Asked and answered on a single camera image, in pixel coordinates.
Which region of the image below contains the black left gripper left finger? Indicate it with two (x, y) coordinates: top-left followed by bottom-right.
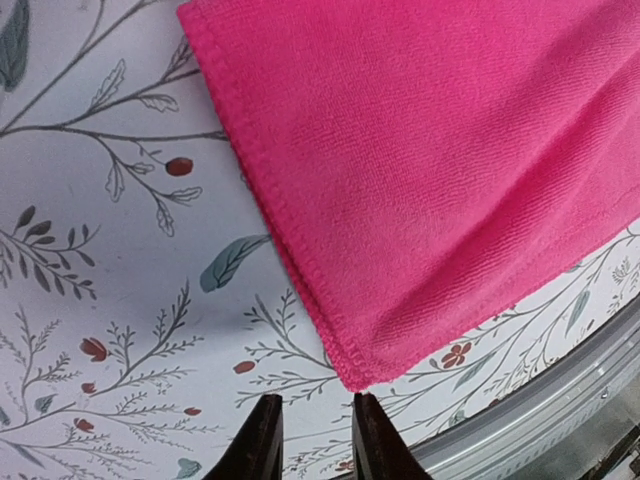
(204, 394), (284, 480)

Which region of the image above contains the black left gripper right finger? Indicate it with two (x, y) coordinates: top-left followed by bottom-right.
(352, 393), (433, 480)

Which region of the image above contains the pink towel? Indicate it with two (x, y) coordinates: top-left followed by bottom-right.
(177, 1), (639, 392)

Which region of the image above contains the floral patterned table mat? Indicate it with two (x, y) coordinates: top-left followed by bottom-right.
(1, 1), (639, 479)

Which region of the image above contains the aluminium front rail base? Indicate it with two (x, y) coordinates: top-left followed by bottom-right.
(411, 299), (639, 479)

